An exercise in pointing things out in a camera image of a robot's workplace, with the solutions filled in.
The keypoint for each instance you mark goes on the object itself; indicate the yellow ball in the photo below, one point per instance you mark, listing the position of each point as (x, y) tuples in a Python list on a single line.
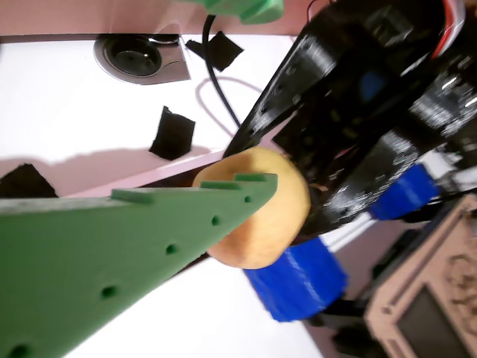
[(275, 209)]

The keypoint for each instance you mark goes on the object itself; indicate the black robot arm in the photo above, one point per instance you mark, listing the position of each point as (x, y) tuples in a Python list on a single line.
[(454, 97)]

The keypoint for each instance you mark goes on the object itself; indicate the wooden microrover chassis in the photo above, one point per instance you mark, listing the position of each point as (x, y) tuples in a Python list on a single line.
[(439, 242)]

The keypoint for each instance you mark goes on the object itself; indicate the round table power socket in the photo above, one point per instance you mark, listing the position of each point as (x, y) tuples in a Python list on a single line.
[(134, 57)]

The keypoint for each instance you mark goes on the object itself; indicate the black tape piece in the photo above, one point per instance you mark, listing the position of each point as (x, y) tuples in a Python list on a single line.
[(227, 52), (26, 182), (171, 134)]

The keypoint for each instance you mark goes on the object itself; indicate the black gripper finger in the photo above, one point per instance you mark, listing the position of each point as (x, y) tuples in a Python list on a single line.
[(372, 175)]

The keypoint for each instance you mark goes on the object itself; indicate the blue rover wheel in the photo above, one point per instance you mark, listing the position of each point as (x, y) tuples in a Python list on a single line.
[(404, 192), (298, 283)]

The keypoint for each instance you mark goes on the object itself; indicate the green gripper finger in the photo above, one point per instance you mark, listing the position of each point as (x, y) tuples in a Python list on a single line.
[(93, 261)]

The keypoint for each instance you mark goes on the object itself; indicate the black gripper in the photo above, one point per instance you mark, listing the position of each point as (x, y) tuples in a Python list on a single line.
[(372, 48)]

